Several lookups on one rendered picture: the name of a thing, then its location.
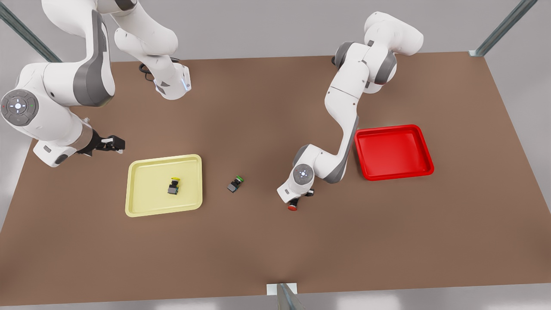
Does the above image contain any red tray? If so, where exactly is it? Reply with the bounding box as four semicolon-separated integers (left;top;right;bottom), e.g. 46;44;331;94
354;124;435;181

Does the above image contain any yellow tray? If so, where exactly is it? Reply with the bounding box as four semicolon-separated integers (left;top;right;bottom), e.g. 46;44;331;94
125;154;203;218

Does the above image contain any black cable loop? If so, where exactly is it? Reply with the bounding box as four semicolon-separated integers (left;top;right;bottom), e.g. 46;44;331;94
139;58;180;82

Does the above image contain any silver frame post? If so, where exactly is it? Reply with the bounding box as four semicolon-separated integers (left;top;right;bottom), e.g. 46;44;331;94
266;283;307;310
0;3;62;63
468;0;539;58

